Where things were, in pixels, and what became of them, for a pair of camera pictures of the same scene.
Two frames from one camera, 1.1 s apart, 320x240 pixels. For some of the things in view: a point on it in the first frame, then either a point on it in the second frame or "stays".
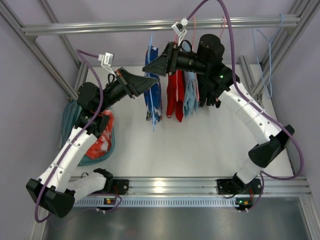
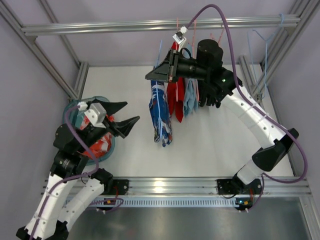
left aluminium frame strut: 8,14 stays
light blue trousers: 191,98 stays
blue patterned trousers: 152,98 to 160,111
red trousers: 176,94 stays
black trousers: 206,96 stays
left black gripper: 125,83 to 114,125
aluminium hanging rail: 136,27 stays
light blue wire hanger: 149,56 to 157,94
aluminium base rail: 194,186 stays
